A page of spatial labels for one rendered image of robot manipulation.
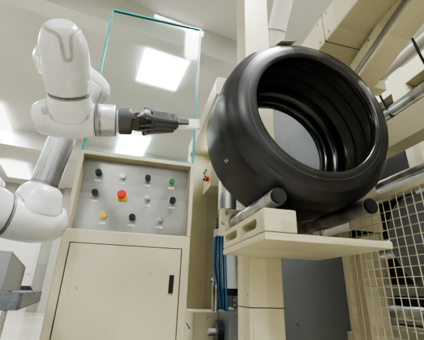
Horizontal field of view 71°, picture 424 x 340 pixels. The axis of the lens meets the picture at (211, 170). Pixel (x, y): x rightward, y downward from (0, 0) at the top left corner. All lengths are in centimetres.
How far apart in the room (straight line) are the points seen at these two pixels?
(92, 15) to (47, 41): 290
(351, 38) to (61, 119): 113
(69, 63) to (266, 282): 90
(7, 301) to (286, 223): 70
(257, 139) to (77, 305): 97
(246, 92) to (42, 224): 84
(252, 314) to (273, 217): 45
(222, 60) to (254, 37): 224
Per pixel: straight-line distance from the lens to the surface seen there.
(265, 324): 114
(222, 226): 108
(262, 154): 81
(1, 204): 119
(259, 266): 113
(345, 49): 148
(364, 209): 94
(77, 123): 85
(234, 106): 86
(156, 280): 138
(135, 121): 87
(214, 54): 384
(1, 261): 105
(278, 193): 79
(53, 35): 80
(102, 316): 138
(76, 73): 80
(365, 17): 138
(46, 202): 124
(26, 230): 123
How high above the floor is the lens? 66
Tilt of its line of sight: 22 degrees up
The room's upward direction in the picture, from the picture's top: 2 degrees clockwise
